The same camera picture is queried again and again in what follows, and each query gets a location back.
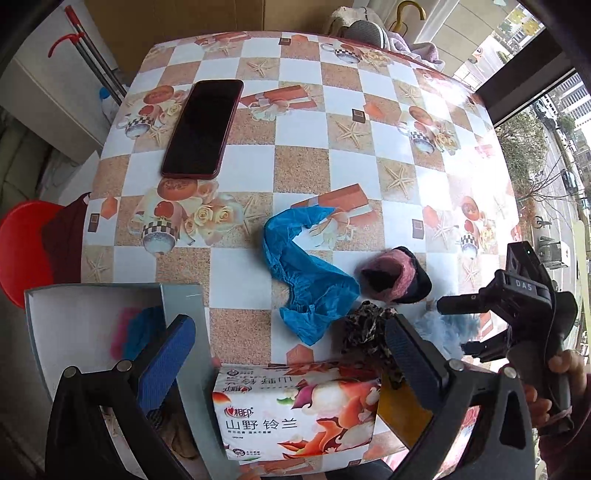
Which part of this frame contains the blue shoe cover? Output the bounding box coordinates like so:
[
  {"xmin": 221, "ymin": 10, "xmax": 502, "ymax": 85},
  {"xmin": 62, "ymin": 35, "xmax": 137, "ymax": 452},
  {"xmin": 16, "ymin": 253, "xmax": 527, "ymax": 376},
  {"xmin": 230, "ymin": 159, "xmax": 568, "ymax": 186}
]
[
  {"xmin": 262, "ymin": 205, "xmax": 361, "ymax": 346},
  {"xmin": 122, "ymin": 305, "xmax": 166, "ymax": 361}
]

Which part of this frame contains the small pink foam sponge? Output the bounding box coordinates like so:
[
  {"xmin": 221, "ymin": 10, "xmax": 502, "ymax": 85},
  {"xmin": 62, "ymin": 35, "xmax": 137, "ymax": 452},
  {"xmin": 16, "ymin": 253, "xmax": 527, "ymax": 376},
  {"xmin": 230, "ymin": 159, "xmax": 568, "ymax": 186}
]
[{"xmin": 110, "ymin": 307, "xmax": 140, "ymax": 360}]

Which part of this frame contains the beige knitted sock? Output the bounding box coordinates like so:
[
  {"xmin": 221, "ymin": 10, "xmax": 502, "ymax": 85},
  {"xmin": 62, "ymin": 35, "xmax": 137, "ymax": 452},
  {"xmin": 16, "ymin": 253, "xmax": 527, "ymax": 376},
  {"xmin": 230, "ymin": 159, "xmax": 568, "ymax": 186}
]
[{"xmin": 159, "ymin": 412, "xmax": 198, "ymax": 460}]

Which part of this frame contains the person's right hand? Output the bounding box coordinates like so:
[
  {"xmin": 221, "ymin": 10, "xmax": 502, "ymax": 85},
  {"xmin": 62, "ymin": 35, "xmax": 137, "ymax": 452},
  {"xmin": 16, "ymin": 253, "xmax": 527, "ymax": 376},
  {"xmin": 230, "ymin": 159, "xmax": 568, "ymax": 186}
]
[{"xmin": 501, "ymin": 347, "xmax": 590, "ymax": 435}]

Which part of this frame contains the red patterned cardboard box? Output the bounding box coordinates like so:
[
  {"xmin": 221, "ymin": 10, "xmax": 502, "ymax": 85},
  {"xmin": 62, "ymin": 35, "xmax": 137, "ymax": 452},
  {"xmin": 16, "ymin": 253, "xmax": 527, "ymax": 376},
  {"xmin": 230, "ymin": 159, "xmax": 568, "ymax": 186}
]
[{"xmin": 375, "ymin": 363, "xmax": 482, "ymax": 451}]

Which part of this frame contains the leopard print scrunchie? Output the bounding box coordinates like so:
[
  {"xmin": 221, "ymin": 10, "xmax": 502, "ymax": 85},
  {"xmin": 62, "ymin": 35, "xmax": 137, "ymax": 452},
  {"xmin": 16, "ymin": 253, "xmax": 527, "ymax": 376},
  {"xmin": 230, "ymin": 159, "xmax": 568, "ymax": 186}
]
[{"xmin": 342, "ymin": 301, "xmax": 405, "ymax": 389}]

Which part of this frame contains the grey white storage box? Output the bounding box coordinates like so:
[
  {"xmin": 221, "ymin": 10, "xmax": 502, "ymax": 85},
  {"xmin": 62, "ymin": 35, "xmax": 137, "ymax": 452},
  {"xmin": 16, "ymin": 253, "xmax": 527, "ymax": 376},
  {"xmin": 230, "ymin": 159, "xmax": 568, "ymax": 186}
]
[{"xmin": 25, "ymin": 284, "xmax": 239, "ymax": 479}]

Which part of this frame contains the floral tissue box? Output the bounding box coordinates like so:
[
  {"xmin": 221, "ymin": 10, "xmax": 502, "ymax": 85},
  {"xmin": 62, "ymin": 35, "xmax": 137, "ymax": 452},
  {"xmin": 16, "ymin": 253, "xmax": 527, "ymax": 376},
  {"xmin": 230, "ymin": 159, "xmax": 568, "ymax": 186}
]
[{"xmin": 212, "ymin": 362, "xmax": 381, "ymax": 462}]

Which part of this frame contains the dark red cloth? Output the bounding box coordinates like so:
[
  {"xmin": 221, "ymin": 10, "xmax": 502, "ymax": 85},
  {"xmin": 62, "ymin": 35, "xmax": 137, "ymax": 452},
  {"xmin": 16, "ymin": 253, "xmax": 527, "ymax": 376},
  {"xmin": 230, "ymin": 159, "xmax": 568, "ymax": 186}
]
[{"xmin": 42, "ymin": 193, "xmax": 89, "ymax": 284}]

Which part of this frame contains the red plastic stool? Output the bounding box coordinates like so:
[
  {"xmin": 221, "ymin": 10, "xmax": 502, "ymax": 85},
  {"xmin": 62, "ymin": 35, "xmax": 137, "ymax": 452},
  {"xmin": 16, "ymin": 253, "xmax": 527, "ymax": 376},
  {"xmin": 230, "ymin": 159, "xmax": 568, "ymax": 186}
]
[{"xmin": 0, "ymin": 200, "xmax": 69, "ymax": 310}]

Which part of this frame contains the checkered tablecloth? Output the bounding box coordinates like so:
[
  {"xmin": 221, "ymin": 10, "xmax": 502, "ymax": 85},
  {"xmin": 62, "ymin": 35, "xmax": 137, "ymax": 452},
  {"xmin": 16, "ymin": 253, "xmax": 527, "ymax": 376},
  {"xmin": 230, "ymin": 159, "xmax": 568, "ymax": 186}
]
[{"xmin": 81, "ymin": 31, "xmax": 521, "ymax": 364}]

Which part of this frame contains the dark red smartphone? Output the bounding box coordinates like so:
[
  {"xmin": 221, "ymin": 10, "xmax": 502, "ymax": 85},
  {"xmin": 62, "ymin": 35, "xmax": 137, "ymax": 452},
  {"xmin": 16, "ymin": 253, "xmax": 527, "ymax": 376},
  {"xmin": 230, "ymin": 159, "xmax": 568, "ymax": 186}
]
[{"xmin": 160, "ymin": 79, "xmax": 243, "ymax": 180}]

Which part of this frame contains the white detergent bottle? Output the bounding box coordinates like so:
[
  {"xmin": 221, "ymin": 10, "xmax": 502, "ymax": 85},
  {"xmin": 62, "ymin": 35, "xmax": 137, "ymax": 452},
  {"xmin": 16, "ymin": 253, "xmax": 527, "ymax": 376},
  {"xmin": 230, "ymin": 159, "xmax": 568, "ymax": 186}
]
[{"xmin": 98, "ymin": 87, "xmax": 119, "ymax": 124}]

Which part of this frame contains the white cabinet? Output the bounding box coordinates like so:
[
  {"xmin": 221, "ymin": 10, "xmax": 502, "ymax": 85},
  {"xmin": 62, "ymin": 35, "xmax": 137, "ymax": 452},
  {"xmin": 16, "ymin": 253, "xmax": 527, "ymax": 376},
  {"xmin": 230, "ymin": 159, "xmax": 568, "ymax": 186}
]
[{"xmin": 1, "ymin": 1, "xmax": 118, "ymax": 163}]

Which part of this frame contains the yellow umbrella handle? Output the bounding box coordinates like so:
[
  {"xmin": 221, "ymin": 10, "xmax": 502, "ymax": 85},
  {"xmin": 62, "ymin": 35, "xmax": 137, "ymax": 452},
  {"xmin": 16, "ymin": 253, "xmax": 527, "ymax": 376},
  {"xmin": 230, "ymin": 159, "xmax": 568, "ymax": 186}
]
[{"xmin": 391, "ymin": 1, "xmax": 427, "ymax": 34}]

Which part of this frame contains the red handled mop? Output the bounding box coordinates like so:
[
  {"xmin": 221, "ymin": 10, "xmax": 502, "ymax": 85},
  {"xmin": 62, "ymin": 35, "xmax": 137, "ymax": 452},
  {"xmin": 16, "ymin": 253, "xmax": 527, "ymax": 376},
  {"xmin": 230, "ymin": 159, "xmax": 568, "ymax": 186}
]
[{"xmin": 47, "ymin": 5, "xmax": 127, "ymax": 105}]

